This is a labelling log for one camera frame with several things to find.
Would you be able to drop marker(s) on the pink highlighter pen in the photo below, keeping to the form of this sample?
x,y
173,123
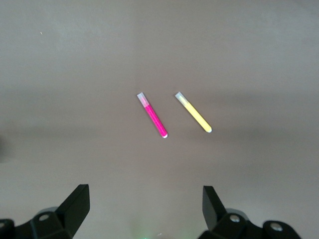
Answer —
x,y
155,119

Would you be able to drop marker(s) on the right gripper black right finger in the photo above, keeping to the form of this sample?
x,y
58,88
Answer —
x,y
213,211

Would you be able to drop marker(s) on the yellow highlighter pen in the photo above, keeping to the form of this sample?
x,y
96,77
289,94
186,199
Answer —
x,y
195,114

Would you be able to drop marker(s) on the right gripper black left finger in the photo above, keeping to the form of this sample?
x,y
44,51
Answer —
x,y
72,209

